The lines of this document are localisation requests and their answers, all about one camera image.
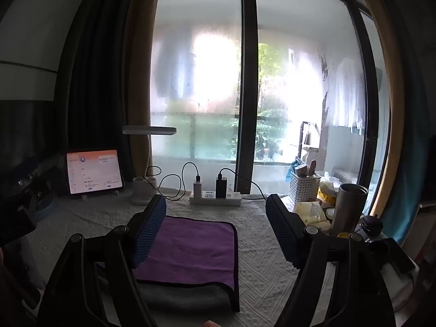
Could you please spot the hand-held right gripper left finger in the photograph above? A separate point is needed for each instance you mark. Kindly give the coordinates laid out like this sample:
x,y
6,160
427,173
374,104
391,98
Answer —
x,y
149,235

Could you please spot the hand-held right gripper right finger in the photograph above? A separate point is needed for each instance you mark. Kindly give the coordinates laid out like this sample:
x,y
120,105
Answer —
x,y
282,233

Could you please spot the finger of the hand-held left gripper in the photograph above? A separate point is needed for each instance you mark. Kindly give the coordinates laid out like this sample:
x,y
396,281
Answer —
x,y
42,190

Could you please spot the purple towel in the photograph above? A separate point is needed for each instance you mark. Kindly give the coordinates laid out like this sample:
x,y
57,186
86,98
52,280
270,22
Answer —
x,y
194,248

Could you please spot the yellow and white packets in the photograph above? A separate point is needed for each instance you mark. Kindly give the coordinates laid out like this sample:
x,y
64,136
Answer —
x,y
311,214

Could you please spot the white textured tablecloth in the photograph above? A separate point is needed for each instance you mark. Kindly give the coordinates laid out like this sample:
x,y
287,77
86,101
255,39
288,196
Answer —
x,y
259,265

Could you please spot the white perforated basket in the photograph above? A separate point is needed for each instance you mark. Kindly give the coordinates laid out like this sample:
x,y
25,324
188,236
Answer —
x,y
304,187

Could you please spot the tablet with lit screen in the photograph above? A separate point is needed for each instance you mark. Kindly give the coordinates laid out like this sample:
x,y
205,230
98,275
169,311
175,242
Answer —
x,y
93,170

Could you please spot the white tablet stand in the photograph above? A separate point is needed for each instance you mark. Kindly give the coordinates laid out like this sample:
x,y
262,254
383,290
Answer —
x,y
100,194

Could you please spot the blue cloth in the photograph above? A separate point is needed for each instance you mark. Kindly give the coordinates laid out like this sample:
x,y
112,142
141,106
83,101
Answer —
x,y
293,168

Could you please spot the white charger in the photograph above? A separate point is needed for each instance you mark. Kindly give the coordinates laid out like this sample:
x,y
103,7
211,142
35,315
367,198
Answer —
x,y
198,187

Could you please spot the grey towel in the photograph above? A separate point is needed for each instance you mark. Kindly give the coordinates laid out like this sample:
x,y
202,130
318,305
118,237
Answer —
x,y
184,296

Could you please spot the steel tumbler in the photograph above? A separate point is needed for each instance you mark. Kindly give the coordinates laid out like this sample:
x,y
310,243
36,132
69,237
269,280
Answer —
x,y
349,207

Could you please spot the white power strip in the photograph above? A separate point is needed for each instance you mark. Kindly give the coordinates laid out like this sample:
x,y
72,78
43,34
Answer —
x,y
218,201

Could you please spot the black charger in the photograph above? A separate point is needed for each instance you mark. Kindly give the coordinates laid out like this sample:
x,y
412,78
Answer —
x,y
220,186

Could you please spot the black bottle lid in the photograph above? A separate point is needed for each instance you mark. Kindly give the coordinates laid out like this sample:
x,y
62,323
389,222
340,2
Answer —
x,y
372,224

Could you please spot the white desk lamp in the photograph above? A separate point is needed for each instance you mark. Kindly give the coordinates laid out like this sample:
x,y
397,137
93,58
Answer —
x,y
150,130

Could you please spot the dark curtain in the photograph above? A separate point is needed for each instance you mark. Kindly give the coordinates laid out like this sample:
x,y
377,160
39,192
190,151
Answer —
x,y
98,75

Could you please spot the blue curtain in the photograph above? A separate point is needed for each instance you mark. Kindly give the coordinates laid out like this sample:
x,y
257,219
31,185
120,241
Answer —
x,y
408,163

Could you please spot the tan curtain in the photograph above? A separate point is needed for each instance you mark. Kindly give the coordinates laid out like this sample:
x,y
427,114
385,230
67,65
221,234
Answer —
x,y
139,75
388,75

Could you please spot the hanging white shirt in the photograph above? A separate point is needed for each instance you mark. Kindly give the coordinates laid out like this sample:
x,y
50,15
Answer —
x,y
347,92

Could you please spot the dark window frame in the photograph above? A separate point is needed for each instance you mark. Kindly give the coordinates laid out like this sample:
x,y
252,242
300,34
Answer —
x,y
247,75

